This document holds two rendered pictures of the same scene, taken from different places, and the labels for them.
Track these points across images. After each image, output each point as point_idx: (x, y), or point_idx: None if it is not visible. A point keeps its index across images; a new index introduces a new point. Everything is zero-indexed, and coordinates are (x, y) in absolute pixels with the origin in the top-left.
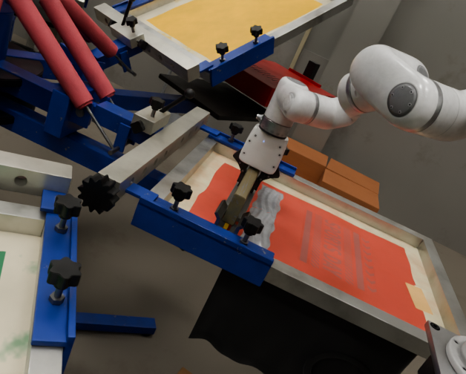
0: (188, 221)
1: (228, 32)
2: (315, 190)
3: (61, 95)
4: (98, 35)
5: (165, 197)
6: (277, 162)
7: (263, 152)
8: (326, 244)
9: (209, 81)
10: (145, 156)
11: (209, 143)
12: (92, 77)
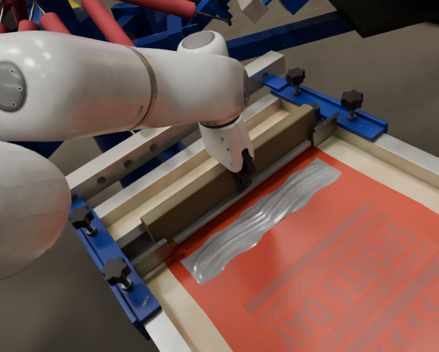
0: (87, 251)
1: None
2: (407, 162)
3: None
4: (163, 5)
5: (111, 210)
6: (231, 158)
7: (214, 144)
8: (335, 279)
9: (287, 10)
10: (101, 165)
11: (262, 105)
12: None
